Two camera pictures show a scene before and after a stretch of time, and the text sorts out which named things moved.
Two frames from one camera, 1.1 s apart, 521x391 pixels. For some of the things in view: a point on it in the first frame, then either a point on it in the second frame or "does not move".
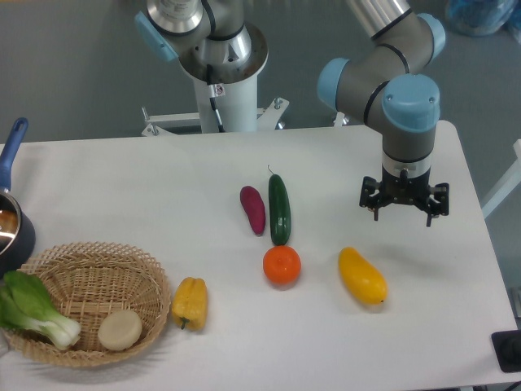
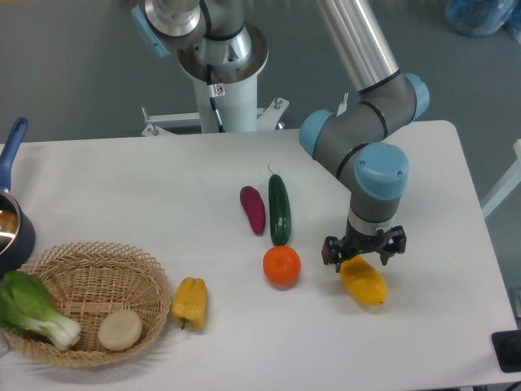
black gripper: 413,190 → 334,249
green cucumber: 280,210 does not move
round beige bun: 120,330 does not move
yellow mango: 362,278 does not move
